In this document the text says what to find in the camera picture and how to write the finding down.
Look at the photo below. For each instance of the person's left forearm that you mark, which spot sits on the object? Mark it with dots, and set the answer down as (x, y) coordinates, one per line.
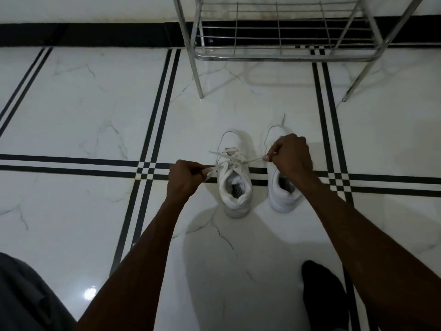
(137, 268)

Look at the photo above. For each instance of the person's black sock foot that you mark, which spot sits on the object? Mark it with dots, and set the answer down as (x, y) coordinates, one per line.
(324, 296)

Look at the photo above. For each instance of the person's left hand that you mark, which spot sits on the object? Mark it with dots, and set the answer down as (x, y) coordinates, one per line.
(184, 179)

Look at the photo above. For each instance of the person's right fingers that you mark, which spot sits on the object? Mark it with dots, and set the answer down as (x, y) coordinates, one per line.
(274, 151)

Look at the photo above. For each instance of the person's left fingers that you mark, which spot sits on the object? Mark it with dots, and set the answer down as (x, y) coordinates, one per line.
(201, 168)

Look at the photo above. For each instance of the metal shoe rack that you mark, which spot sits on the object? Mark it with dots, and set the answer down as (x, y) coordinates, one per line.
(282, 37)

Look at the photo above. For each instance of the white shoelace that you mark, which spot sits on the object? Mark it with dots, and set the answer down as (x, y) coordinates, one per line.
(230, 158)

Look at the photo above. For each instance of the person's grey trouser leg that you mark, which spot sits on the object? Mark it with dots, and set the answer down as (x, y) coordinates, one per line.
(27, 296)

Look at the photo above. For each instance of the white sneaker with label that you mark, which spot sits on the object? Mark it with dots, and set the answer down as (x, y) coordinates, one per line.
(234, 182)

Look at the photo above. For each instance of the person's right hand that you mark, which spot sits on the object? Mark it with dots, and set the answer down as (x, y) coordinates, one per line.
(291, 156)

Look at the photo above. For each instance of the person's right forearm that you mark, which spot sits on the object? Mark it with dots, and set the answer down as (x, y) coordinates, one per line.
(372, 258)

